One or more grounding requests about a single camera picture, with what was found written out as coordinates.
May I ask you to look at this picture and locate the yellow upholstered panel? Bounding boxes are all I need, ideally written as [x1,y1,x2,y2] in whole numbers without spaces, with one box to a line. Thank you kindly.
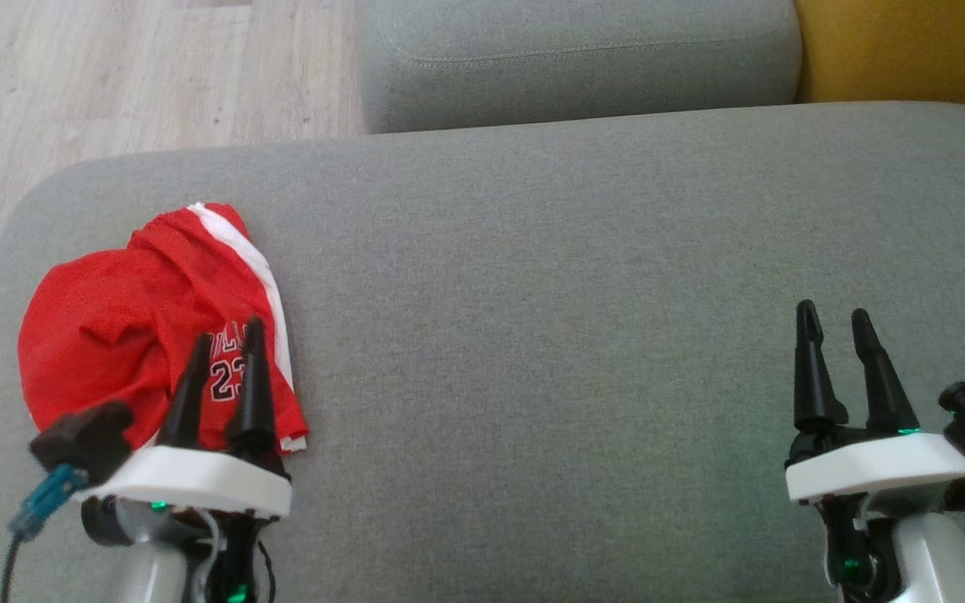
[794,0,965,125]

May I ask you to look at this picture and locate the black cable with blue plug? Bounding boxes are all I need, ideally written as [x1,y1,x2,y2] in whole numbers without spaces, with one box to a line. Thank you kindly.
[0,465,90,603]

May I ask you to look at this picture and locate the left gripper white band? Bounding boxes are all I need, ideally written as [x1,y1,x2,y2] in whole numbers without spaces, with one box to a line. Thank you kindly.
[76,316,293,524]

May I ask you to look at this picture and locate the large grey sofa seat cushion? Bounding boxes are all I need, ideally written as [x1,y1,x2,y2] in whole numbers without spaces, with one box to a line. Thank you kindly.
[0,100,965,603]

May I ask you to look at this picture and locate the small grey sofa cushion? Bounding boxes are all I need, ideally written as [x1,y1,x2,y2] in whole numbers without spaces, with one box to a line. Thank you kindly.
[363,0,802,135]

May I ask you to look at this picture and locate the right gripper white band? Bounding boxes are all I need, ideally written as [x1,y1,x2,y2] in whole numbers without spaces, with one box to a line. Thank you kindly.
[784,299,965,505]

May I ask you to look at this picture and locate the red shorts with white stripe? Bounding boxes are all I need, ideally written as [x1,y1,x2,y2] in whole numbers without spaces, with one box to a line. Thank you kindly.
[126,201,309,454]

